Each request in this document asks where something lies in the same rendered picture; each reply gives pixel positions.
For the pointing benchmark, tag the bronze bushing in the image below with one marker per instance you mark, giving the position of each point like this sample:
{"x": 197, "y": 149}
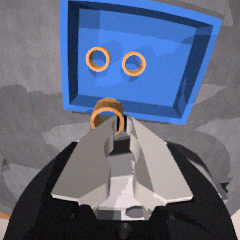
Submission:
{"x": 137, "y": 71}
{"x": 107, "y": 104}
{"x": 90, "y": 62}

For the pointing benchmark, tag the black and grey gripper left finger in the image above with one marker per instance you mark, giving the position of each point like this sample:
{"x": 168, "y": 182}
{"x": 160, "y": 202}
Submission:
{"x": 80, "y": 174}

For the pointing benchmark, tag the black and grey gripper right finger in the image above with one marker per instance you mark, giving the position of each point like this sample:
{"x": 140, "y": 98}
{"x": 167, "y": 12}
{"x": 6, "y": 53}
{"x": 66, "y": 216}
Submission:
{"x": 164, "y": 176}

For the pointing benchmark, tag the blue open-top crate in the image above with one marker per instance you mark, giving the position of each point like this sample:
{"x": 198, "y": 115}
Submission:
{"x": 176, "y": 43}

